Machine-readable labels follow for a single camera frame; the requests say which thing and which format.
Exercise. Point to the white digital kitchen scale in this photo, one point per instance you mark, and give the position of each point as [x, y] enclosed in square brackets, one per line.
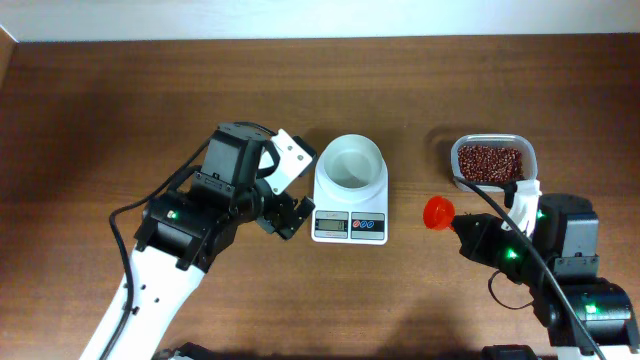
[344, 216]

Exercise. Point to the red beans in container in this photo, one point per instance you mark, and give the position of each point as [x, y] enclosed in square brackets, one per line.
[485, 164]

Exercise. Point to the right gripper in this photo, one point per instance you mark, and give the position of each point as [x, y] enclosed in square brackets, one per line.
[470, 232]

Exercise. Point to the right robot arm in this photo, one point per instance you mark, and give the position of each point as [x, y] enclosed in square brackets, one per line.
[565, 236]

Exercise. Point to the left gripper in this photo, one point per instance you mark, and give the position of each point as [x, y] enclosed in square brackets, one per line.
[283, 207]

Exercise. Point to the white bowl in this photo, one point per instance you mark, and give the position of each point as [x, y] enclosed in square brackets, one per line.
[352, 162]

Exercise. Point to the clear plastic container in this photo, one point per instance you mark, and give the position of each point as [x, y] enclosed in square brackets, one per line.
[518, 142]

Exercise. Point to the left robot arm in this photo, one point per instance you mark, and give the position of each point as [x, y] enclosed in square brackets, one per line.
[189, 220]

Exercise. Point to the orange measuring scoop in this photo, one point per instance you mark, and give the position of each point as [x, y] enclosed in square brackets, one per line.
[438, 213]

